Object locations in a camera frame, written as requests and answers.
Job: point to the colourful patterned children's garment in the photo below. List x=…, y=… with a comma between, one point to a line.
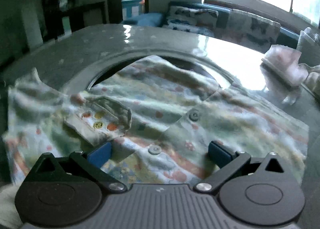
x=159, y=119

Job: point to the white pillow on sofa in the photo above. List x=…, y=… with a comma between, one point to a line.
x=308, y=45

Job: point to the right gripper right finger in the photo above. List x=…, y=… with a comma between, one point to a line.
x=231, y=164

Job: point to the cream cloth on table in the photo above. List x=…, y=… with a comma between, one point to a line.
x=312, y=81

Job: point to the butterfly cushion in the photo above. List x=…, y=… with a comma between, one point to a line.
x=250, y=30
x=199, y=21

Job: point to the blue sofa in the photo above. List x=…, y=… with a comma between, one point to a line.
x=286, y=37

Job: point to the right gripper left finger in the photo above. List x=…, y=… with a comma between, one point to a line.
x=88, y=165

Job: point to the dark wooden cabinet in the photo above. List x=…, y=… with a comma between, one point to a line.
x=66, y=16

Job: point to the butterfly cushion left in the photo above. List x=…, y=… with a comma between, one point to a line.
x=199, y=21

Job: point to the butterfly cushion right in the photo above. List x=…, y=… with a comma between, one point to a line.
x=250, y=30

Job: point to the pink white tissue pack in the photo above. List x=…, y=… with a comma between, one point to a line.
x=283, y=61

